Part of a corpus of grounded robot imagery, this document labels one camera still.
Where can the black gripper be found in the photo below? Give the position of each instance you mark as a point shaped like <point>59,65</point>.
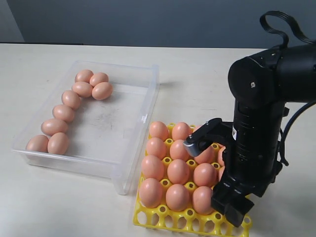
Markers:
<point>248,170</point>

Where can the brown egg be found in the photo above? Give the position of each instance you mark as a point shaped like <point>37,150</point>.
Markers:
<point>83,89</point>
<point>102,91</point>
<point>202,200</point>
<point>178,172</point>
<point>205,175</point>
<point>220,172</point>
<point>152,167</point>
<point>64,113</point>
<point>196,128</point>
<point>208,155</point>
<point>84,75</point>
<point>58,143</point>
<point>150,192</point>
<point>54,125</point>
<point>156,147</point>
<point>181,131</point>
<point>38,143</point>
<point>71,99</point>
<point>98,78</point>
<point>220,156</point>
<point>158,130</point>
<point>177,197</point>
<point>178,151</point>

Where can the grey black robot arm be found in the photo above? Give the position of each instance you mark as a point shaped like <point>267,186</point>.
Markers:
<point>261,84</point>

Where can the yellow plastic egg tray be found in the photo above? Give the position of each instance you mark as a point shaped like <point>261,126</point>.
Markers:
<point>188,220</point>

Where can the clear plastic egg bin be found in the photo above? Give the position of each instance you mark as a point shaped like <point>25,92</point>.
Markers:
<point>106,136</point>

